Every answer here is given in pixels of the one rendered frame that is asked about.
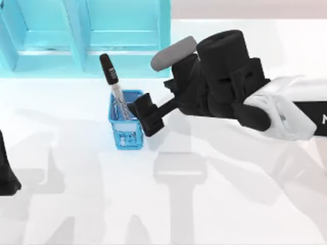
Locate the pale grey rounded box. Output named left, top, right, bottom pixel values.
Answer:
left=150, top=36, right=198, bottom=72

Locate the blue basket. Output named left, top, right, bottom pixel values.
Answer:
left=108, top=89, right=145, bottom=151

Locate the black and white marker pen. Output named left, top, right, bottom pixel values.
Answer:
left=99, top=53, right=130, bottom=121

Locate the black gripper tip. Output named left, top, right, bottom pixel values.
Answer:
left=0, top=130, right=22, bottom=197

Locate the light blue rack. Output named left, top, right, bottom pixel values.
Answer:
left=0, top=0, right=172, bottom=79

